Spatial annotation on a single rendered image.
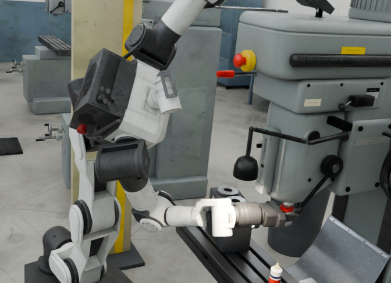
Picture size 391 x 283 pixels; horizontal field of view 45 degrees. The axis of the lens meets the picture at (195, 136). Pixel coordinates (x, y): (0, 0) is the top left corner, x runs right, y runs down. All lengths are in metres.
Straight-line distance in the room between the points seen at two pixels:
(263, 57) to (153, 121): 0.43
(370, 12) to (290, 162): 0.51
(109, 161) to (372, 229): 1.01
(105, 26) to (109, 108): 1.56
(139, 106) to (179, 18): 0.32
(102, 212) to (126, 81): 0.64
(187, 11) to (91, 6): 1.41
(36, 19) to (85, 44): 7.34
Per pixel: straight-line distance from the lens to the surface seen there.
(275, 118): 1.50
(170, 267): 3.51
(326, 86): 1.40
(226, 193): 1.97
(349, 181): 1.60
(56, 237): 2.39
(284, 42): 1.28
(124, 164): 1.45
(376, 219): 1.88
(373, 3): 1.57
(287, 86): 1.39
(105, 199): 1.93
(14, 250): 3.73
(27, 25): 10.28
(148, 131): 1.51
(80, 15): 2.94
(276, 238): 3.80
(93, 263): 2.18
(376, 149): 1.63
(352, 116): 1.53
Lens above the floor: 1.98
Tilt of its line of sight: 19 degrees down
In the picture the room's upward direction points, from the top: 5 degrees clockwise
